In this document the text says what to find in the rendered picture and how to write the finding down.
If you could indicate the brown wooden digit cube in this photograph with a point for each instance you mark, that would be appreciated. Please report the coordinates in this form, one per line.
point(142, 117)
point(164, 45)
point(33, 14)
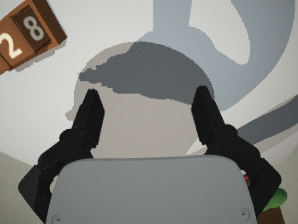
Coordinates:
point(21, 36)
point(4, 64)

